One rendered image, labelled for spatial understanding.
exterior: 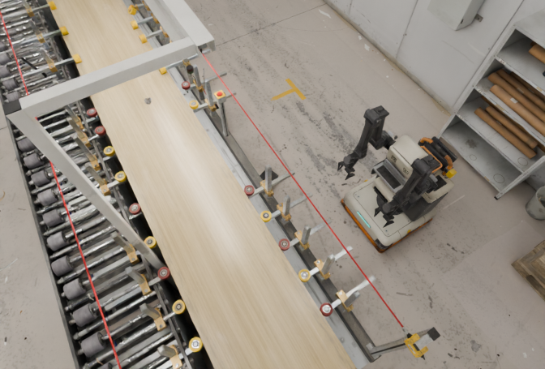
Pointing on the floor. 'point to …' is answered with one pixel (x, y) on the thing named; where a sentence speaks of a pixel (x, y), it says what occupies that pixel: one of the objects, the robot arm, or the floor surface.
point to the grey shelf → (512, 172)
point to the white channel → (19, 112)
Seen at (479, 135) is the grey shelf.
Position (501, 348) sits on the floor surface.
